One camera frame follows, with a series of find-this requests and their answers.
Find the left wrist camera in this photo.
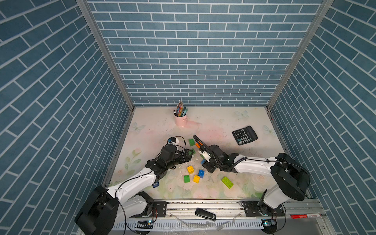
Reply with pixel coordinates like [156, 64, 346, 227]
[167, 137, 179, 145]

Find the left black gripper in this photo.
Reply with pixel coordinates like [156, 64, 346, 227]
[164, 148, 194, 170]

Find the small blue lego lower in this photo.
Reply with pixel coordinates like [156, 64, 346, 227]
[197, 169, 205, 178]

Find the blue black usb device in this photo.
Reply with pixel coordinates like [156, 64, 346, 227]
[152, 182, 160, 188]

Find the pink pen cup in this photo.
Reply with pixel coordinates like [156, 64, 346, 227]
[174, 115, 188, 127]

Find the red marker pen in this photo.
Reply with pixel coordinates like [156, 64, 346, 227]
[290, 213, 321, 219]

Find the small green lego bottom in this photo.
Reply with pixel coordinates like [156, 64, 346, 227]
[184, 175, 191, 183]

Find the yellow lego lower left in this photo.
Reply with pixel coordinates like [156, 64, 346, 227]
[187, 165, 194, 174]

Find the black calculator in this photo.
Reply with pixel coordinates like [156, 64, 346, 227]
[232, 126, 258, 146]

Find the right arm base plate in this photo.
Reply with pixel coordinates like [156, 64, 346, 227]
[240, 201, 286, 217]

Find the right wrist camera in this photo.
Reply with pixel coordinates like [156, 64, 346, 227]
[199, 150, 211, 162]

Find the yellow lego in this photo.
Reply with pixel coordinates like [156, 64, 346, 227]
[193, 175, 201, 184]
[187, 165, 194, 174]

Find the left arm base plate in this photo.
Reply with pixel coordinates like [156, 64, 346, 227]
[124, 201, 167, 218]

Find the yellow lego bottom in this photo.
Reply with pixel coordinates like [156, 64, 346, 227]
[193, 175, 201, 184]

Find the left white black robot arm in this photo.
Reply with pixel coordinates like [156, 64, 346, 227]
[74, 144, 193, 235]

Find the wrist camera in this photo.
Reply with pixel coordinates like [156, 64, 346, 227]
[167, 137, 179, 145]
[199, 150, 211, 162]

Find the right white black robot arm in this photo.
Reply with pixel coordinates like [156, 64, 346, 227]
[196, 143, 310, 216]

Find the black remote on rail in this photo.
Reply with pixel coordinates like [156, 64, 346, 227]
[195, 208, 216, 221]

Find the long lime lego brick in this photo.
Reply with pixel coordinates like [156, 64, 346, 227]
[221, 176, 234, 189]

